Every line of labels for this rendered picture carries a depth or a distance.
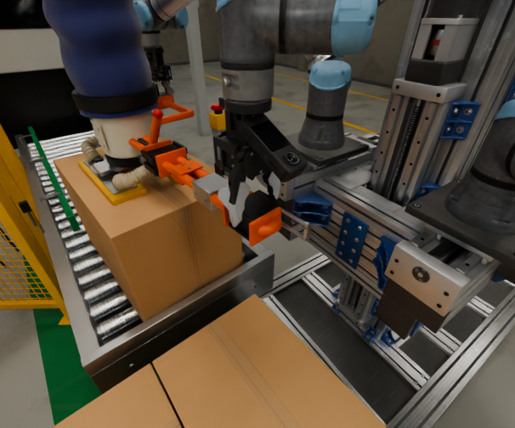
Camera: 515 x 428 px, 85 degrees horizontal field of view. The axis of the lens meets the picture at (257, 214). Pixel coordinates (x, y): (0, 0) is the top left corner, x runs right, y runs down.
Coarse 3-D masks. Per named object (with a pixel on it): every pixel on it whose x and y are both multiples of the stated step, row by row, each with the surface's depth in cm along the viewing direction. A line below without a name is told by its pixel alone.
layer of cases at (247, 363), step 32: (224, 320) 94; (256, 320) 94; (192, 352) 85; (224, 352) 85; (256, 352) 85; (288, 352) 85; (128, 384) 78; (160, 384) 78; (192, 384) 78; (224, 384) 78; (256, 384) 78; (288, 384) 78; (320, 384) 78; (96, 416) 72; (128, 416) 72; (160, 416) 72; (192, 416) 72; (224, 416) 72; (256, 416) 72; (288, 416) 72; (320, 416) 72; (352, 416) 72
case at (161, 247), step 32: (64, 160) 102; (96, 192) 84; (160, 192) 84; (192, 192) 84; (96, 224) 78; (128, 224) 71; (160, 224) 75; (192, 224) 83; (128, 256) 73; (160, 256) 80; (192, 256) 89; (224, 256) 100; (128, 288) 83; (160, 288) 85; (192, 288) 96
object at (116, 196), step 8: (88, 160) 97; (96, 160) 91; (88, 168) 93; (88, 176) 90; (96, 176) 88; (104, 176) 88; (112, 176) 83; (96, 184) 86; (104, 184) 84; (112, 184) 83; (104, 192) 81; (112, 192) 80; (120, 192) 80; (128, 192) 81; (136, 192) 81; (144, 192) 83; (112, 200) 77; (120, 200) 79
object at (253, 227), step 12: (252, 192) 55; (252, 204) 51; (264, 204) 51; (228, 216) 53; (252, 216) 48; (264, 216) 48; (276, 216) 50; (240, 228) 52; (252, 228) 47; (252, 240) 48
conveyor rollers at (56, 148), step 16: (32, 144) 222; (48, 144) 222; (64, 144) 221; (80, 144) 220; (48, 160) 197; (48, 192) 165; (64, 192) 163; (64, 224) 137; (80, 224) 141; (80, 240) 127; (80, 256) 121; (96, 256) 118; (80, 272) 114; (96, 272) 111; (96, 288) 104; (112, 288) 107; (112, 304) 100; (112, 320) 93; (128, 320) 95
